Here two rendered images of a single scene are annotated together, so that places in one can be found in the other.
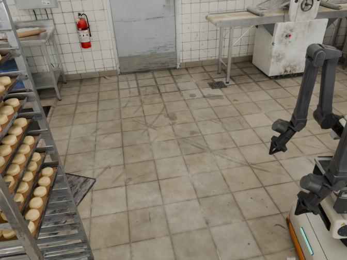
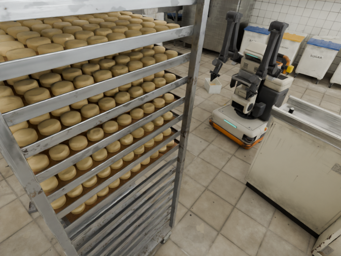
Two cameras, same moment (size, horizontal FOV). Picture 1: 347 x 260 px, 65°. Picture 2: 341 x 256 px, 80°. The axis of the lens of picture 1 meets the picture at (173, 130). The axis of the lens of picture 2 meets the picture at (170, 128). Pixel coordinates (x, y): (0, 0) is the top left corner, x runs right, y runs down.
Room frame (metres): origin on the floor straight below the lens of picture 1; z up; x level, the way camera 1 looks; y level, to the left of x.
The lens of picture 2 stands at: (0.10, 1.09, 1.66)
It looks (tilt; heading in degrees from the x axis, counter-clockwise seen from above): 38 degrees down; 316
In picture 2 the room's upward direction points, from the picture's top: 5 degrees clockwise
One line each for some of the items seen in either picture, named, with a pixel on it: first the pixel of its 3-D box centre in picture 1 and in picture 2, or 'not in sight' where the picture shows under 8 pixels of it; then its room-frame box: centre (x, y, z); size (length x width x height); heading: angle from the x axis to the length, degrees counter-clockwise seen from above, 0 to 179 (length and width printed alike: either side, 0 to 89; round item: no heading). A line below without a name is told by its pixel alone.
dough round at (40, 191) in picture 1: (40, 191); not in sight; (0.83, 0.57, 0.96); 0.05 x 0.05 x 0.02
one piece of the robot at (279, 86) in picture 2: not in sight; (259, 89); (1.00, -1.22, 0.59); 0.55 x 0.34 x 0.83; 177
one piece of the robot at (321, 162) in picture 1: (337, 179); (244, 83); (1.02, -0.84, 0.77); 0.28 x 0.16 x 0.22; 177
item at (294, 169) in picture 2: not in sight; (304, 168); (0.14, -0.53, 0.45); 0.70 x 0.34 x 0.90; 0
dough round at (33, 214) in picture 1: (32, 214); not in sight; (0.71, 0.56, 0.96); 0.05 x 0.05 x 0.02
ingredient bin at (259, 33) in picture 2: not in sight; (255, 44); (2.45, -3.73, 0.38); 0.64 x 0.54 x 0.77; 102
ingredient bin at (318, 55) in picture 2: not in sight; (316, 59); (1.17, -3.95, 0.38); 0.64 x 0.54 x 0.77; 99
